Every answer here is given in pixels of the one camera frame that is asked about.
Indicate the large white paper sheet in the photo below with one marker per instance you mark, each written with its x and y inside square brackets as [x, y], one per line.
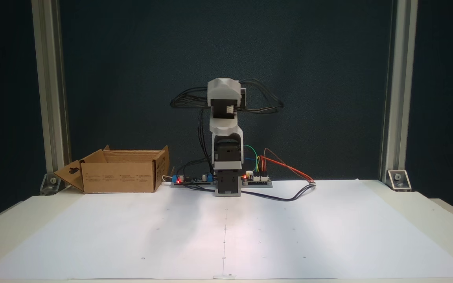
[132, 236]

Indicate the blue circuit board, red LED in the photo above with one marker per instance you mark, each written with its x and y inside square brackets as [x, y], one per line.
[195, 180]

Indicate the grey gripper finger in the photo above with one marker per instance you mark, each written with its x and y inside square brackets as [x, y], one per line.
[222, 88]
[226, 126]

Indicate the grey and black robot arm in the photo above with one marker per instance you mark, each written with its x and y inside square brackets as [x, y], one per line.
[228, 184]

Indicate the brown cardboard box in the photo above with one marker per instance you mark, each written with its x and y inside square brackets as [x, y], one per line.
[120, 177]

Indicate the aluminium frame post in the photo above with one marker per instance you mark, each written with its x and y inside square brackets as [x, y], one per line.
[401, 78]
[49, 78]

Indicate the metal corner bracket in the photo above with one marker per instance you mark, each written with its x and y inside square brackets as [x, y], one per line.
[53, 182]
[398, 181]

